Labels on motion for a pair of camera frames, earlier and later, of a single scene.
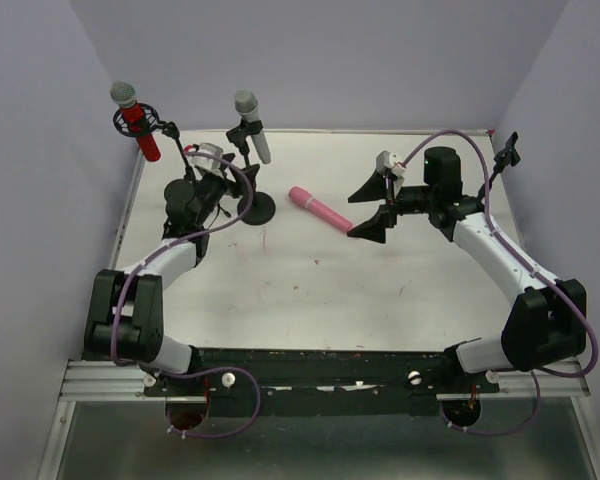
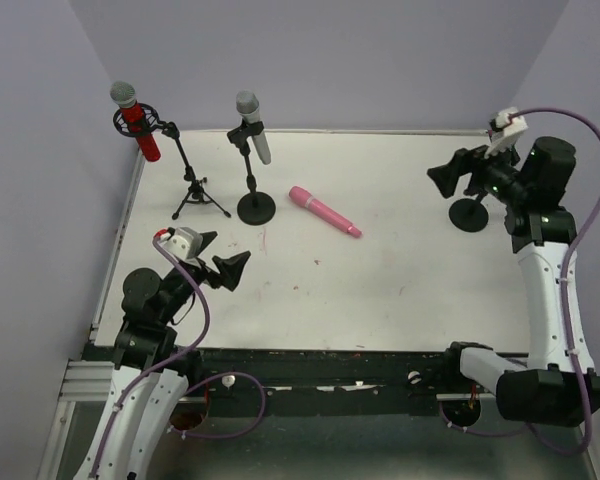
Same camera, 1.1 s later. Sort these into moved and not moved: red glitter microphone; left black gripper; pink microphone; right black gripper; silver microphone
Moved: right black gripper; left black gripper
Not moved: silver microphone; red glitter microphone; pink microphone
